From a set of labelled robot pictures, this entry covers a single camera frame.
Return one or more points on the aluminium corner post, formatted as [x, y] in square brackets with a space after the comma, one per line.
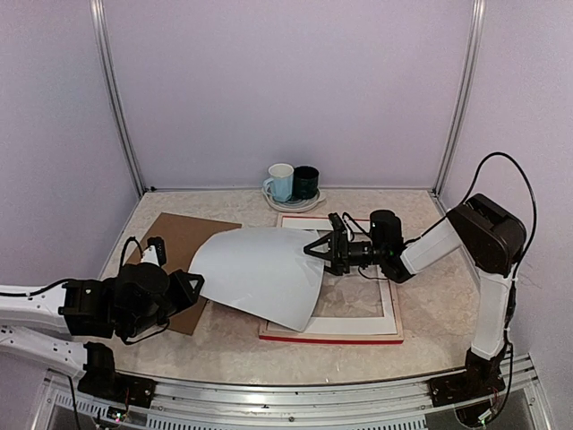
[98, 16]
[463, 96]

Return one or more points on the light blue mug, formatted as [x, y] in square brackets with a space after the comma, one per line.
[279, 184]

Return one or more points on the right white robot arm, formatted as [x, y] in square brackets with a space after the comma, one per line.
[494, 238]

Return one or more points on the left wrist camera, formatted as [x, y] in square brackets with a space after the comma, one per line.
[155, 252]

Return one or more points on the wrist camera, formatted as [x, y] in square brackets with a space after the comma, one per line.
[338, 225]
[155, 252]

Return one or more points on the white plate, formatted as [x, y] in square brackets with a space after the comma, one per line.
[295, 206]

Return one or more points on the right aluminium corner post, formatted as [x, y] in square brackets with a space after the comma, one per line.
[463, 96]

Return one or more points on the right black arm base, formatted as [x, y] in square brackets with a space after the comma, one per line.
[479, 378]

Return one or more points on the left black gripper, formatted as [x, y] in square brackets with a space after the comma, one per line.
[187, 296]

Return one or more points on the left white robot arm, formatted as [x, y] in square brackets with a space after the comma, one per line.
[32, 327]

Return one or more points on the left aluminium corner post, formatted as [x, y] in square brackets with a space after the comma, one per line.
[98, 16]

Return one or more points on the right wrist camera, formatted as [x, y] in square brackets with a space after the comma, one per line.
[338, 225]

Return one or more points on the brown backing board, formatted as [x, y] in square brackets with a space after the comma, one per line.
[183, 236]

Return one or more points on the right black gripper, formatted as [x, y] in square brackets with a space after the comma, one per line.
[339, 264]

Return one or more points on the white mat board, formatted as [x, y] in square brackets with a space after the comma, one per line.
[358, 324]

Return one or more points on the red and wood picture frame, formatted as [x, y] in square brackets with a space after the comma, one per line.
[331, 338]

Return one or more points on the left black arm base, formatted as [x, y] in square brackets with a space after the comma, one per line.
[101, 380]

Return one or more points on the red and dark photo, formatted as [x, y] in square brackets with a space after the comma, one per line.
[263, 272]

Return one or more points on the dark green mug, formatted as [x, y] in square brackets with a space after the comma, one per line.
[305, 182]

